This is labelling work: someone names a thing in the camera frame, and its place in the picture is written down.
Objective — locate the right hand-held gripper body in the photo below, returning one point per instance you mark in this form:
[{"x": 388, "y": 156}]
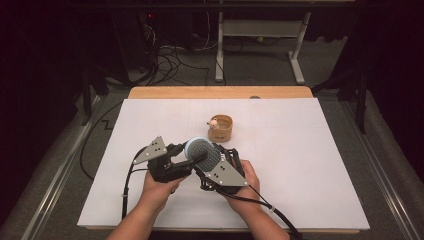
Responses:
[{"x": 226, "y": 175}]

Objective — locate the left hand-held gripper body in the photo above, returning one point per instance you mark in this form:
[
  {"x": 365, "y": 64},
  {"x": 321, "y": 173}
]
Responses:
[{"x": 163, "y": 170}]

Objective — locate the light blue hairbrush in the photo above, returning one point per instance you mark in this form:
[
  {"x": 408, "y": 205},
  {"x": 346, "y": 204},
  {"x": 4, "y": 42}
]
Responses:
[{"x": 201, "y": 153}]

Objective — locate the person's left hand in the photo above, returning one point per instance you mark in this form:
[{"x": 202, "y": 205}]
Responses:
[{"x": 156, "y": 195}]

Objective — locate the person's right hand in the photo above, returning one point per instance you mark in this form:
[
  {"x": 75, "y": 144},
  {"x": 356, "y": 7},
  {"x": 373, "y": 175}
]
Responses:
[{"x": 250, "y": 195}]

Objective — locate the round wooden cup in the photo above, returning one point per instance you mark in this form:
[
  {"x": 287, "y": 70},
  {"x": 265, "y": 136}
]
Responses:
[{"x": 220, "y": 135}]

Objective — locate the small pale animal figure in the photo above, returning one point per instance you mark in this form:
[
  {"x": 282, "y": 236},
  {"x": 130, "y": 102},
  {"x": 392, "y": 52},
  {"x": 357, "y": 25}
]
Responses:
[{"x": 213, "y": 123}]

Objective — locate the wooden table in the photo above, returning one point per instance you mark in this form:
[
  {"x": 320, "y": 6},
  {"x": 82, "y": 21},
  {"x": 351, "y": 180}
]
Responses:
[{"x": 220, "y": 92}]

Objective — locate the white board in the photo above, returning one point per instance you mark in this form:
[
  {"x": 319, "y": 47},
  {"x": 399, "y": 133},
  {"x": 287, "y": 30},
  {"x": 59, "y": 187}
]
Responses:
[{"x": 300, "y": 166}]

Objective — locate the dark tripod stand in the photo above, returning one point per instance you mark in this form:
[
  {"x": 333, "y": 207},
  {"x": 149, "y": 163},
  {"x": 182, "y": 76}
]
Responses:
[
  {"x": 353, "y": 90},
  {"x": 93, "y": 86}
]

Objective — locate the black computer tower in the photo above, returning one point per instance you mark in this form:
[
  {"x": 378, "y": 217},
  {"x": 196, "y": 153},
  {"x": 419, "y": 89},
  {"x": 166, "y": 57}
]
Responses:
[{"x": 166, "y": 30}]

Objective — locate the small yellow-green ball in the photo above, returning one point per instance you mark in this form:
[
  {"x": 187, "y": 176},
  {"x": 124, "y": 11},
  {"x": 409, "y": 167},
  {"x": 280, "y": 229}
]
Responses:
[{"x": 260, "y": 39}]

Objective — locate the white metal stand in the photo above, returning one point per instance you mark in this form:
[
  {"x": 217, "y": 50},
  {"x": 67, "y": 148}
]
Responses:
[{"x": 260, "y": 28}]

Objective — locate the metal floor rail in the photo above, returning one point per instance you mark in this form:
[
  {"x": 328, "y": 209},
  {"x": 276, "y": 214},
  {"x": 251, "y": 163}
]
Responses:
[
  {"x": 380, "y": 166},
  {"x": 56, "y": 173}
]

